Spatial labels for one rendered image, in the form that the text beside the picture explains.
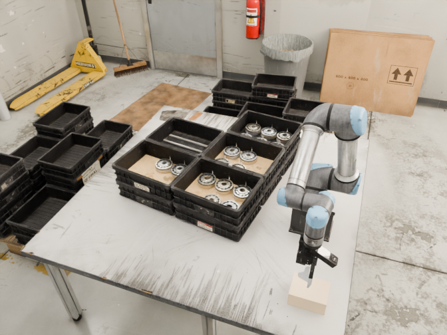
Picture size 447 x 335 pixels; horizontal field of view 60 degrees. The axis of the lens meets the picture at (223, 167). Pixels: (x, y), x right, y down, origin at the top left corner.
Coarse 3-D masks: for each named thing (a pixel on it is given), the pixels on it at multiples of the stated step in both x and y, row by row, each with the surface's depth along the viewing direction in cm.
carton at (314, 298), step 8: (296, 280) 170; (304, 280) 170; (312, 280) 169; (320, 280) 169; (296, 288) 166; (304, 288) 166; (312, 288) 166; (320, 288) 166; (328, 288) 166; (288, 296) 166; (296, 296) 164; (304, 296) 163; (312, 296) 163; (320, 296) 163; (296, 304) 167; (304, 304) 165; (312, 304) 163; (320, 304) 161; (320, 312) 164
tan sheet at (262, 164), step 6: (222, 156) 234; (258, 156) 234; (234, 162) 229; (240, 162) 229; (258, 162) 229; (264, 162) 229; (270, 162) 229; (252, 168) 225; (258, 168) 224; (264, 168) 224
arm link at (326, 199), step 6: (324, 192) 151; (306, 198) 150; (312, 198) 149; (318, 198) 148; (324, 198) 148; (330, 198) 148; (306, 204) 149; (312, 204) 148; (318, 204) 146; (324, 204) 145; (330, 204) 147; (306, 210) 150; (330, 210) 146
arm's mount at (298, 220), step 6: (294, 210) 193; (300, 210) 191; (294, 216) 195; (300, 216) 194; (330, 216) 186; (294, 222) 198; (300, 222) 196; (330, 222) 189; (294, 228) 201; (300, 228) 198; (330, 228) 191; (300, 234) 200; (330, 234) 199; (324, 240) 197
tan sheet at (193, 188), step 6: (216, 180) 217; (192, 186) 213; (198, 186) 213; (234, 186) 212; (192, 192) 209; (198, 192) 209; (204, 192) 209; (210, 192) 209; (222, 198) 205; (228, 198) 205; (240, 204) 201
